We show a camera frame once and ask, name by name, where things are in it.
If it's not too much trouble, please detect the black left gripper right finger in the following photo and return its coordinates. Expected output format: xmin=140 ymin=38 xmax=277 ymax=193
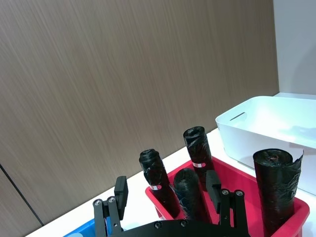
xmin=205 ymin=169 xmax=251 ymax=237

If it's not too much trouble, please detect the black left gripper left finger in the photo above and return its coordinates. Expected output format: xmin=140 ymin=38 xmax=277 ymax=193
xmin=92 ymin=175 xmax=129 ymax=237

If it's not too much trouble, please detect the short black bag roll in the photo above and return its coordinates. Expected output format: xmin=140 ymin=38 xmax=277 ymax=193
xmin=173 ymin=168 xmax=211 ymax=223

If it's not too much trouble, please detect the red plastic bin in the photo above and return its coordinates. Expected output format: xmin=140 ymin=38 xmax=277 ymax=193
xmin=145 ymin=156 xmax=310 ymax=237

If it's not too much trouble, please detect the black bag roll, red label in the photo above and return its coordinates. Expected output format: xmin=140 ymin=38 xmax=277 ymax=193
xmin=183 ymin=126 xmax=214 ymax=192
xmin=138 ymin=149 xmax=184 ymax=219

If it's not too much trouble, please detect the blue plastic bin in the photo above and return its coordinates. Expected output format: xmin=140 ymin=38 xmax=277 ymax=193
xmin=63 ymin=217 xmax=111 ymax=237

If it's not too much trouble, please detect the thick black bag roll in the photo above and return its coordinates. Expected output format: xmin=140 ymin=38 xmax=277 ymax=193
xmin=252 ymin=148 xmax=304 ymax=237

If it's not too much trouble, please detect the white plastic bin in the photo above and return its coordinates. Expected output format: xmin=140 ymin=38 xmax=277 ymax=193
xmin=215 ymin=95 xmax=316 ymax=196

